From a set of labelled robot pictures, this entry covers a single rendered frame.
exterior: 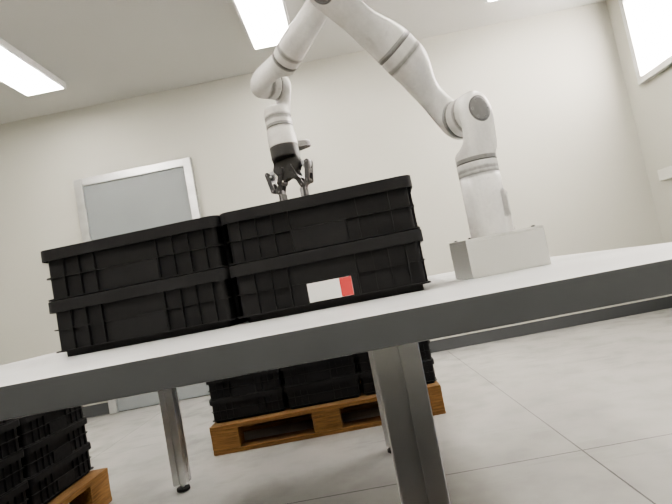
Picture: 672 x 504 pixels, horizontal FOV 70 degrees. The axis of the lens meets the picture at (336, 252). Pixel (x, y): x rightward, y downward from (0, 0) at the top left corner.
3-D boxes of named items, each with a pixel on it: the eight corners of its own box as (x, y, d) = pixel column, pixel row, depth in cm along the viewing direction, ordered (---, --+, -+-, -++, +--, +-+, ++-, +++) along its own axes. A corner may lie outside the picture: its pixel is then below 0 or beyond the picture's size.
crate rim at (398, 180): (218, 225, 97) (216, 214, 97) (257, 237, 127) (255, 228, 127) (413, 185, 94) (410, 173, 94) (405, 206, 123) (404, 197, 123)
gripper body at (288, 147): (261, 147, 123) (269, 182, 122) (289, 136, 119) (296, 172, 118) (278, 152, 129) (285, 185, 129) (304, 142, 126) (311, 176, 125)
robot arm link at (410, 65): (393, 46, 113) (415, 25, 104) (471, 124, 120) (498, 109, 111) (374, 72, 110) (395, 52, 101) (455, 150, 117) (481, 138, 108)
